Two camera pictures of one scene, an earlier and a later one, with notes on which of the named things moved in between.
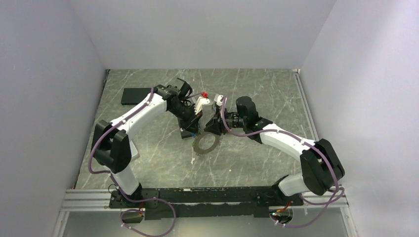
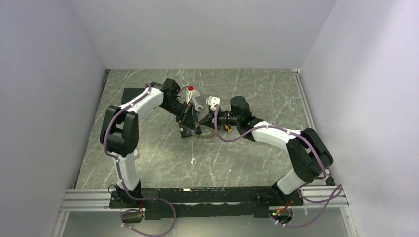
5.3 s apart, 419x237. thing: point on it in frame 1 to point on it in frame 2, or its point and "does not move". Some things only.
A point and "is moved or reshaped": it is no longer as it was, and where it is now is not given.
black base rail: [173, 203] does not move
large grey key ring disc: [196, 141] is moved or reshaped
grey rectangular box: [134, 153] does not move
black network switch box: [188, 128] does not move
